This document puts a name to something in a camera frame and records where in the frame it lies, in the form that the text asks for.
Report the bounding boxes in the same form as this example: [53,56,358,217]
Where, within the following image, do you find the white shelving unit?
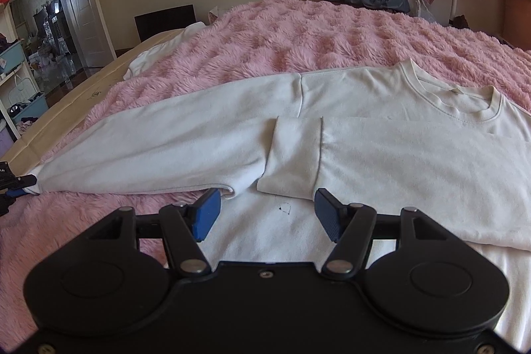
[1,0,48,141]

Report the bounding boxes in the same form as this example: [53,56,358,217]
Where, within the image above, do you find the beige mattress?
[2,30,181,175]

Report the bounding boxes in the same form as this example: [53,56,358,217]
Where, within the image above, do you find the white plastic bag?
[415,0,436,23]

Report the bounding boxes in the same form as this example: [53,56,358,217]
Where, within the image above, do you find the white folded cloth on bed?
[123,22,206,80]

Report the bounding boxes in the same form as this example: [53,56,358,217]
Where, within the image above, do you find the white printed sweatshirt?
[35,60,530,349]

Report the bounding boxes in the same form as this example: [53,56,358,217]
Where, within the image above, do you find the black box by bed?
[134,4,196,41]

